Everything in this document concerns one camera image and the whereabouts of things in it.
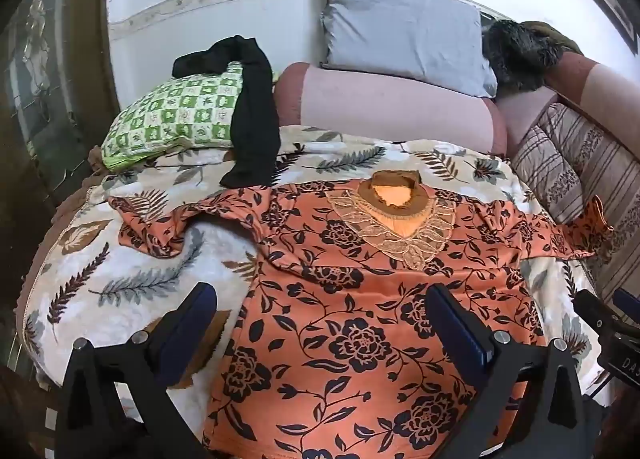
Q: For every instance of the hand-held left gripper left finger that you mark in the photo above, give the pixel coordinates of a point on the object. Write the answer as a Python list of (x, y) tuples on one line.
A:
[(201, 310)]

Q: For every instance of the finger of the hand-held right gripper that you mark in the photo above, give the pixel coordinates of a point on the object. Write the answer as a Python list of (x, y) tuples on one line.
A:
[(595, 311), (629, 304)]

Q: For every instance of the pink sofa cushion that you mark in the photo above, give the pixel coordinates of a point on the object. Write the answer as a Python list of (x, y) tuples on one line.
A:
[(522, 114)]

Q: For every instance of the grey pillow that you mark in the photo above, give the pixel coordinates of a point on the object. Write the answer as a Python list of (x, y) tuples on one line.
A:
[(405, 34)]

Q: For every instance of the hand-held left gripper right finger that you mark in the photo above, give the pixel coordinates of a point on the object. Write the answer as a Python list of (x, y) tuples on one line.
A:
[(452, 326)]

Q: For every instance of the black tights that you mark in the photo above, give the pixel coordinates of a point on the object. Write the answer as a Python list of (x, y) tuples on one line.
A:
[(252, 109)]

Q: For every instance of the orange floral blouse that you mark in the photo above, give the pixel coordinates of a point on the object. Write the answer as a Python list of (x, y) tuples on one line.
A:
[(350, 319)]

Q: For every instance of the dark furry cushion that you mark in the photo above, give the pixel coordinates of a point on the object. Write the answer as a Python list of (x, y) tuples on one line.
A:
[(520, 51)]

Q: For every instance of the leaf print blanket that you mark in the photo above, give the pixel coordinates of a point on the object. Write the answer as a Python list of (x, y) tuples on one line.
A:
[(125, 259)]

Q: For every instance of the striped beige quilt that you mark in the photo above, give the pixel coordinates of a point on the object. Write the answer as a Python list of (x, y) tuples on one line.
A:
[(575, 159)]

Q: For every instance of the green checkered pillow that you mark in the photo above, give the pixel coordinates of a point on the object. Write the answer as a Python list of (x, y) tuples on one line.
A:
[(170, 114)]

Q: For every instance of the two-tone pink bolster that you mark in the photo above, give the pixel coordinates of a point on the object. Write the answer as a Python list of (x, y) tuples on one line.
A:
[(385, 106), (605, 84)]

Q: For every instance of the dark glass door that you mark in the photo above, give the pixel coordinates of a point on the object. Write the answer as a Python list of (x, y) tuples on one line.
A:
[(55, 69)]

